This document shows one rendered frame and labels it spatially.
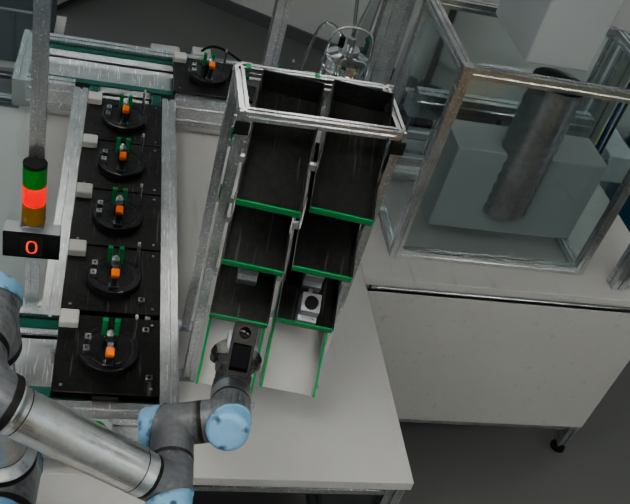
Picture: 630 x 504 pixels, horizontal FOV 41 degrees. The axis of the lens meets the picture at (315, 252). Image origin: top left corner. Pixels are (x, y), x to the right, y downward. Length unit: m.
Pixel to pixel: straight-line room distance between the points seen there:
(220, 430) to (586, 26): 1.55
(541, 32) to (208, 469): 1.44
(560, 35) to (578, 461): 1.84
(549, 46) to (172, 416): 1.51
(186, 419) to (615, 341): 1.99
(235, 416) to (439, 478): 1.94
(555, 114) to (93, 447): 1.67
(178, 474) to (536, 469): 2.30
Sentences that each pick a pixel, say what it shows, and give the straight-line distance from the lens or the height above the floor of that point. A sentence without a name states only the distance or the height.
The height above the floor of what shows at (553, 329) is 0.70.
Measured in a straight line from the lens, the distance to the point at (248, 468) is 2.06.
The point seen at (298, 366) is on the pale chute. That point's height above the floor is 1.03.
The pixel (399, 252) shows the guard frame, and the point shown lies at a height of 0.88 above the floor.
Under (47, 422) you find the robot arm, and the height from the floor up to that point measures 1.48.
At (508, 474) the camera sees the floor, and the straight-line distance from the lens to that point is 3.47.
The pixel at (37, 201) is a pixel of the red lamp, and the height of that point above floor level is 1.33.
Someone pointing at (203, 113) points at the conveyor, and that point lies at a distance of 3.03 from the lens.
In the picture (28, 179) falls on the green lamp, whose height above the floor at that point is 1.39.
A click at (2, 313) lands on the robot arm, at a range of 1.33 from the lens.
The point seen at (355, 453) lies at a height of 0.86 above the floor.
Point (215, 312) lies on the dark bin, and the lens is 1.89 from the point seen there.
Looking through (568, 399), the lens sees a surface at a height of 0.33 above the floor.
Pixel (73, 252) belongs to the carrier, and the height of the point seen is 0.98.
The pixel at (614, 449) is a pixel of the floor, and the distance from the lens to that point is 3.81.
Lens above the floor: 2.53
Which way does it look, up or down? 39 degrees down
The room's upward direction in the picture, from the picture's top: 18 degrees clockwise
